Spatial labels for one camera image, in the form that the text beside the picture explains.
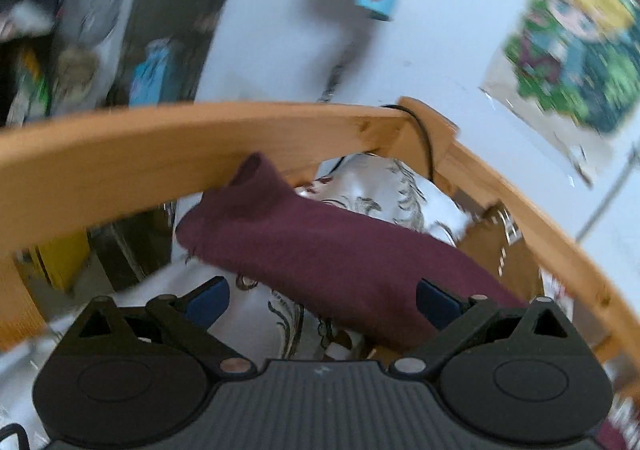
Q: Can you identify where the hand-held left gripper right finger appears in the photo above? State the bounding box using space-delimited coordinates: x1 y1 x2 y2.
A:
388 279 577 379

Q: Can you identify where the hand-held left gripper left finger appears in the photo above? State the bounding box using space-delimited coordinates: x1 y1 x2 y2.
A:
64 276 257 379

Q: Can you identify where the maroon shirt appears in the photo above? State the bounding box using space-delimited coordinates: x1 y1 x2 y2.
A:
175 153 532 351

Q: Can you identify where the brown printed blanket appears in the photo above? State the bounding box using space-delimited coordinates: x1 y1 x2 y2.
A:
457 206 547 307

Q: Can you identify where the white patterned bed sheet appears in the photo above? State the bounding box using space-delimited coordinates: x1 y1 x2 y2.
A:
0 153 476 450

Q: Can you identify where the yellow box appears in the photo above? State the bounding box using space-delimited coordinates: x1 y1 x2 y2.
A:
27 229 92 291

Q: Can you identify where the light blue bag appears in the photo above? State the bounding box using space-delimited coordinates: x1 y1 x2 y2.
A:
129 40 187 106

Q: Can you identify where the grey hanging garment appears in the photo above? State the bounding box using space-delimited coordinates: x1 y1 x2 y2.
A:
52 0 148 103

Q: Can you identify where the wooden frame rail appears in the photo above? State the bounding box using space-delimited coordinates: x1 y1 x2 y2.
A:
0 97 633 366

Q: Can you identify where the black cable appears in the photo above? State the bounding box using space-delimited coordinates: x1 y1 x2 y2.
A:
330 104 437 181

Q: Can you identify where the white wall pipe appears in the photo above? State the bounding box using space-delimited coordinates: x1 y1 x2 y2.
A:
575 157 636 241

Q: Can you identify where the green cartoon figure wall poster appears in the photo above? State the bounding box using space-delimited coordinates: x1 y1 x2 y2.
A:
479 0 640 187

